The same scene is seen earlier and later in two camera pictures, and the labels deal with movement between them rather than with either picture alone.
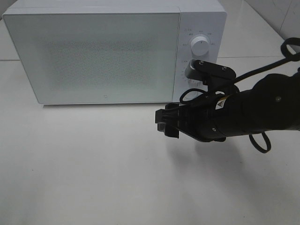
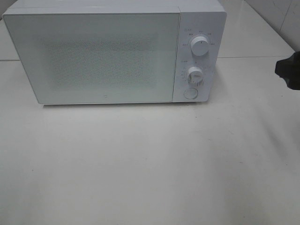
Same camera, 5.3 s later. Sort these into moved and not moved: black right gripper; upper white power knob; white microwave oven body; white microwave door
Moved: black right gripper
Not moved: white microwave door; upper white power knob; white microwave oven body
